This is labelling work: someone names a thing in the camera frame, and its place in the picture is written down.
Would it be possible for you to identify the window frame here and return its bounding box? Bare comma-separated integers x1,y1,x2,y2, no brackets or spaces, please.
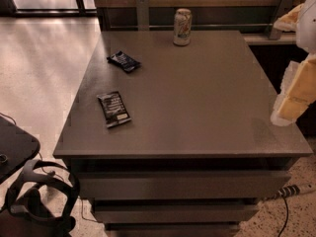
0,0,97,17

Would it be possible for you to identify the black side table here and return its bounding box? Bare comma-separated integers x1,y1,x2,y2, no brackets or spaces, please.
0,118,40,184

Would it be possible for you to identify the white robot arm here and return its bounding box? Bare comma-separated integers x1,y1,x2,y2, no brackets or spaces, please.
271,0,316,126

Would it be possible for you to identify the grey metal bracket left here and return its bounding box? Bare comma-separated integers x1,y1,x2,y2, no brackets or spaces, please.
136,0,150,31

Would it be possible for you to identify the grey drawer cabinet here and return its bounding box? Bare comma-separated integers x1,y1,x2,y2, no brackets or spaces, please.
54,31,311,237

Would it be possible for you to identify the black snack packet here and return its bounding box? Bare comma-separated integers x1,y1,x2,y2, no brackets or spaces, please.
97,91,131,128

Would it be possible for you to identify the white 7up soda can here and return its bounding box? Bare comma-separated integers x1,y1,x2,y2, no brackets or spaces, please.
173,8,192,46

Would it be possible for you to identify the grey metal bracket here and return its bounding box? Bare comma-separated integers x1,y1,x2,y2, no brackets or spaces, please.
267,0,294,40
136,0,150,31

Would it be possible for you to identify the grey metal bracket right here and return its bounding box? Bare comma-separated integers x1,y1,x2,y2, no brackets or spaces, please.
267,0,294,40

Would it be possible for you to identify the black white striped cable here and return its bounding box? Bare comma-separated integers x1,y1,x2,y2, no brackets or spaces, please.
276,184,316,237

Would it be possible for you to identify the dark blue snack packet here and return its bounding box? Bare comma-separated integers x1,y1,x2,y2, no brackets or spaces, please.
107,51,141,73

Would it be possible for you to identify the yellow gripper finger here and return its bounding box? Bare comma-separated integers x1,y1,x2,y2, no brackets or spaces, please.
271,54,316,126
274,3,304,32

